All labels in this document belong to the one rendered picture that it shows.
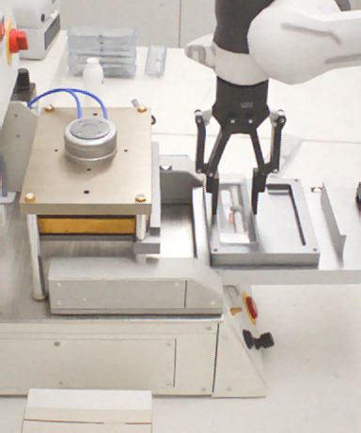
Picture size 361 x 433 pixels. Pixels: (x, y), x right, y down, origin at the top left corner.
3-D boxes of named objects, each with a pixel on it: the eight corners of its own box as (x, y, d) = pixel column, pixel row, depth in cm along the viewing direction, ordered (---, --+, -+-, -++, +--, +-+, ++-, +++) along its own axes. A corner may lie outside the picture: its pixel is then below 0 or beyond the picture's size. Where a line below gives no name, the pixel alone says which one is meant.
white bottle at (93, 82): (92, 118, 198) (90, 66, 190) (80, 111, 201) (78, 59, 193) (108, 113, 201) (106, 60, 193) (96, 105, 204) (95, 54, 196)
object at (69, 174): (-20, 255, 112) (-32, 178, 104) (10, 141, 137) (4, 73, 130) (151, 255, 113) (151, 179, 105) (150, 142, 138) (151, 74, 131)
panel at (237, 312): (265, 387, 127) (223, 312, 118) (246, 268, 152) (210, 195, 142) (276, 383, 127) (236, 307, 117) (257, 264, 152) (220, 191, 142)
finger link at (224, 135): (239, 119, 114) (230, 116, 114) (213, 181, 120) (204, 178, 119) (237, 105, 117) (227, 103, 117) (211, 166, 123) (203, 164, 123)
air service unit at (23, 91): (9, 171, 138) (2, 96, 129) (21, 129, 150) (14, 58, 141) (39, 171, 138) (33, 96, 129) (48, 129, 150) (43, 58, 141)
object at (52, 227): (30, 240, 115) (24, 187, 109) (46, 159, 133) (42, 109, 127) (149, 241, 115) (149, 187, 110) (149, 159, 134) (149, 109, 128)
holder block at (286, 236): (210, 266, 119) (211, 253, 117) (202, 190, 135) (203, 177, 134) (319, 265, 120) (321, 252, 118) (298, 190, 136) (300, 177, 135)
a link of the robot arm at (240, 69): (281, 54, 105) (277, 89, 109) (269, 17, 116) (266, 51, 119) (187, 53, 105) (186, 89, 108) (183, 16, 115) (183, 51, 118)
